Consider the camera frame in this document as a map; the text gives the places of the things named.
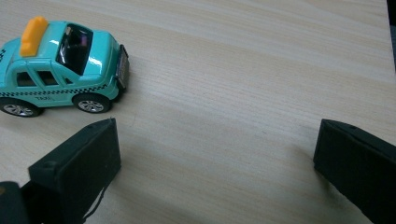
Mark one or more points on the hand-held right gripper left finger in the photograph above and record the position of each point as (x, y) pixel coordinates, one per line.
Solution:
(84, 161)

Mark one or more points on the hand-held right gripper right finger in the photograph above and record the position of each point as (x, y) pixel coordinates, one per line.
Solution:
(358, 161)

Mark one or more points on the teal toy taxi car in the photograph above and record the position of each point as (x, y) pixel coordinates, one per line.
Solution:
(93, 59)

